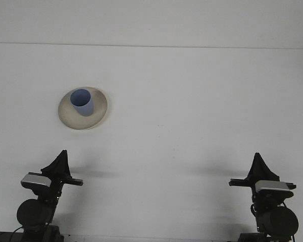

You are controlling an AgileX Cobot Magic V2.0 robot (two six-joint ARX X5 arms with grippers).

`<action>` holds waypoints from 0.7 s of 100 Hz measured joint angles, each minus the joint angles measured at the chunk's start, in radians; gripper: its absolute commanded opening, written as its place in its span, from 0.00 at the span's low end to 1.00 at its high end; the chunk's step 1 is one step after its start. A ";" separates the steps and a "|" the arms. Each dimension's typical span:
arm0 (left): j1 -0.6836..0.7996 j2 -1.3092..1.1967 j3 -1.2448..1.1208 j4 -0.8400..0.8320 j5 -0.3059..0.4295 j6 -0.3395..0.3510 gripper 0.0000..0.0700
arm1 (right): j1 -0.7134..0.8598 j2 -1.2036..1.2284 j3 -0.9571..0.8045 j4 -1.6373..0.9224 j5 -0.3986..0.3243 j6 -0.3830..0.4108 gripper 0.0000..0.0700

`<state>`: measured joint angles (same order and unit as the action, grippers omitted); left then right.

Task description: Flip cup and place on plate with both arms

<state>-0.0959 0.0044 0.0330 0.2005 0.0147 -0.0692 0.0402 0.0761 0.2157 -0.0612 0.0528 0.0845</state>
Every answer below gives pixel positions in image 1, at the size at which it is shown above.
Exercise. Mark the pale round plate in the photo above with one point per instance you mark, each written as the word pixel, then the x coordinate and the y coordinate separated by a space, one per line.
pixel 73 118

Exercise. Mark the pale blue cup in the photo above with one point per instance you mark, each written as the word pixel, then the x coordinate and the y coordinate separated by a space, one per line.
pixel 84 109

